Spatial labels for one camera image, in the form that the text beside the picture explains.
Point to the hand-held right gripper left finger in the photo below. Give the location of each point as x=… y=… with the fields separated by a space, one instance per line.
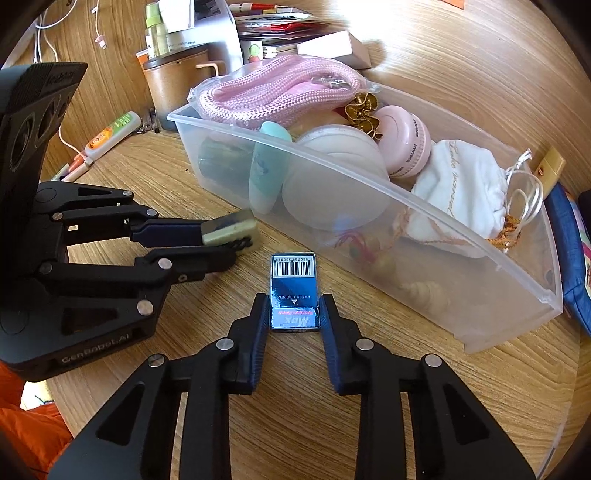
x=258 y=341

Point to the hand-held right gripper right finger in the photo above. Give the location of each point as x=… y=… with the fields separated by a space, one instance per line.
x=332 y=346

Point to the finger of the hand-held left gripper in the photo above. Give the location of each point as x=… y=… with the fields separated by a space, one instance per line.
x=171 y=233
x=198 y=261

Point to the cream rectangular tile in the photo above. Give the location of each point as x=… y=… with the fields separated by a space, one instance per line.
x=226 y=230

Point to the small blue box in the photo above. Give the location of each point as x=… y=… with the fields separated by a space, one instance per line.
x=295 y=286

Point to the dark green spray bottle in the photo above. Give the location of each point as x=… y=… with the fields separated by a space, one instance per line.
x=221 y=161

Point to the teal tube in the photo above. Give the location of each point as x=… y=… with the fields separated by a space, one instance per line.
x=263 y=175

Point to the clear plastic bin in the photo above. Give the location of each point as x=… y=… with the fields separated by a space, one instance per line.
x=461 y=277

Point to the white round jar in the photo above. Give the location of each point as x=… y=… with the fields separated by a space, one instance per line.
x=332 y=184

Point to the pink round case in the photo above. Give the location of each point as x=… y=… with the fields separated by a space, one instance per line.
x=401 y=138

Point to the red velvet pouch gold trim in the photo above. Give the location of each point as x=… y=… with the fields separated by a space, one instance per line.
x=360 y=110

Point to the orange marker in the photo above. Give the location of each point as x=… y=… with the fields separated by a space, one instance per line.
x=81 y=164

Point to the green orange glue tube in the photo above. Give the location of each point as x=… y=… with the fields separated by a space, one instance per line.
x=115 y=131

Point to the pink white pen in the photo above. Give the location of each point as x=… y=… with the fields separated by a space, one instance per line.
x=69 y=174

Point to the person's orange clothing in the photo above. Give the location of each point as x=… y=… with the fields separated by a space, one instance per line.
x=27 y=429

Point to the wooden mug with lid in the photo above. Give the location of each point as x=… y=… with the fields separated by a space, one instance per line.
x=175 y=87

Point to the pale green bottle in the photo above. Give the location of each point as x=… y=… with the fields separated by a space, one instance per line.
x=156 y=32

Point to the white curved stand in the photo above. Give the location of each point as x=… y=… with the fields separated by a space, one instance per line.
x=221 y=37

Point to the white paper note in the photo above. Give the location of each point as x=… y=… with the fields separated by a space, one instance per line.
x=178 y=16

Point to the stack of books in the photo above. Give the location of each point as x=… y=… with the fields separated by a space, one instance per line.
x=277 y=32

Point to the red white pen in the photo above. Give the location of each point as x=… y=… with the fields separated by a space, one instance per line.
x=258 y=6

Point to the white cardboard box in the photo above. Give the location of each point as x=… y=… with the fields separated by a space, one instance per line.
x=332 y=48

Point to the blue zip pouch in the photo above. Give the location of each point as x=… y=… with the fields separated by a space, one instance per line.
x=568 y=240

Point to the yellow sunscreen bottle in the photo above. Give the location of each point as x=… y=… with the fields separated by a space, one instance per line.
x=551 y=168

